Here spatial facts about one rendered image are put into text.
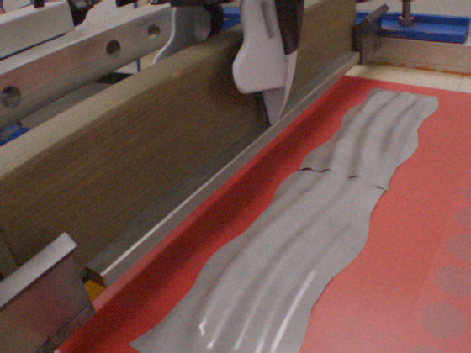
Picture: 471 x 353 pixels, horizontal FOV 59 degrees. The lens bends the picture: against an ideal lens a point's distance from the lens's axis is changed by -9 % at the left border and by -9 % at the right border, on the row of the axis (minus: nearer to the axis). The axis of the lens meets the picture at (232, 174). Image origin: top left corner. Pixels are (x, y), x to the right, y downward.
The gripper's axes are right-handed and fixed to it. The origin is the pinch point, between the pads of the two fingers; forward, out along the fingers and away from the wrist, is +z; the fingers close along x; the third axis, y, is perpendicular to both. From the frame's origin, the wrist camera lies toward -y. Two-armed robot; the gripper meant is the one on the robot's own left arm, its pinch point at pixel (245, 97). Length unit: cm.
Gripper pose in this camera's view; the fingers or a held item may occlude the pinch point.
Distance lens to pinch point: 33.5
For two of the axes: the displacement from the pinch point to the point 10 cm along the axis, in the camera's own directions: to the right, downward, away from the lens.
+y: -5.5, 5.0, -6.7
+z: 1.2, 8.4, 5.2
